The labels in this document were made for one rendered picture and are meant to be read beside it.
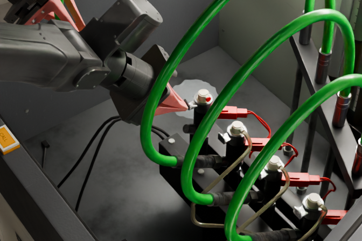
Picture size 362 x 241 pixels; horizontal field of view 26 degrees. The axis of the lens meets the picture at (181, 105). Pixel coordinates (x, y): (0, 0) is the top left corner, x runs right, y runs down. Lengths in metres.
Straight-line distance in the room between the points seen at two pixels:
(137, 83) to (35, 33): 0.21
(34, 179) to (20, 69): 0.43
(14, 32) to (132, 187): 0.60
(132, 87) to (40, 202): 0.28
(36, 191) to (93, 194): 0.16
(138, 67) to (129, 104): 0.06
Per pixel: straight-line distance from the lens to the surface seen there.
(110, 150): 1.45
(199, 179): 1.21
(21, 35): 0.85
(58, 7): 1.08
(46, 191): 1.25
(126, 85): 1.04
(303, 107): 0.87
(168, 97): 1.08
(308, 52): 1.24
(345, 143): 1.12
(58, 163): 1.44
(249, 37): 1.54
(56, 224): 1.21
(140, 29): 0.99
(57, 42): 0.90
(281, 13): 1.42
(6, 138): 1.31
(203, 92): 1.16
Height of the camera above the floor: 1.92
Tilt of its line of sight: 46 degrees down
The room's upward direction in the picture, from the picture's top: straight up
